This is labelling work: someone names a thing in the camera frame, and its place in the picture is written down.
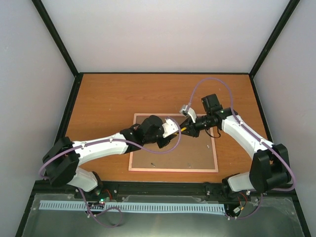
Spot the pink picture frame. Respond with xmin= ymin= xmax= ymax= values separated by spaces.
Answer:
xmin=128 ymin=128 xmax=218 ymax=173

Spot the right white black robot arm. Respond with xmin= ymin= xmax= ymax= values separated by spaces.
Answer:
xmin=180 ymin=94 xmax=291 ymax=196

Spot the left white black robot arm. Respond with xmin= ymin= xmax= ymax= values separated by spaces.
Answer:
xmin=39 ymin=115 xmax=181 ymax=199

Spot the small green lit circuit board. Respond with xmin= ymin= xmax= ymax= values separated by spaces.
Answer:
xmin=98 ymin=196 xmax=112 ymax=205

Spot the steel front plate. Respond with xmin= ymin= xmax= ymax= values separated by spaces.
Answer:
xmin=20 ymin=194 xmax=310 ymax=237

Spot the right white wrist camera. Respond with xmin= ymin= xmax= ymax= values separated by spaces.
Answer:
xmin=179 ymin=104 xmax=197 ymax=123

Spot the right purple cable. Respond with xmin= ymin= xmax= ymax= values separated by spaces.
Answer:
xmin=187 ymin=78 xmax=297 ymax=221

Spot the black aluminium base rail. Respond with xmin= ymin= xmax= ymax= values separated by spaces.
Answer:
xmin=31 ymin=181 xmax=297 ymax=203

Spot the light blue slotted cable duct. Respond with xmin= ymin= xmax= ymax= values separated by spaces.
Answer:
xmin=39 ymin=200 xmax=225 ymax=215

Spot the right black corner post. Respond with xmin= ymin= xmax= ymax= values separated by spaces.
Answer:
xmin=249 ymin=0 xmax=300 ymax=80

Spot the black corner post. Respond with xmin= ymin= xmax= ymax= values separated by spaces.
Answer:
xmin=32 ymin=0 xmax=79 ymax=78
xmin=249 ymin=0 xmax=300 ymax=80

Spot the left black corner post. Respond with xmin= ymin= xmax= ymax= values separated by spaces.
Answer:
xmin=32 ymin=0 xmax=79 ymax=78

